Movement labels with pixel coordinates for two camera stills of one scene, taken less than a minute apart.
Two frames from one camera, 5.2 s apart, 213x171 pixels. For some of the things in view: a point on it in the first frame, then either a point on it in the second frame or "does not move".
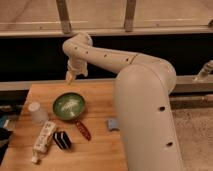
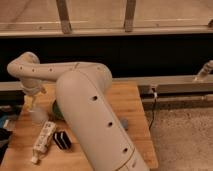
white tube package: [43, 140] does not move
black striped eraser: [62, 140] does not move
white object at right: [204, 71] does not move
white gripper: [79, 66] -> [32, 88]
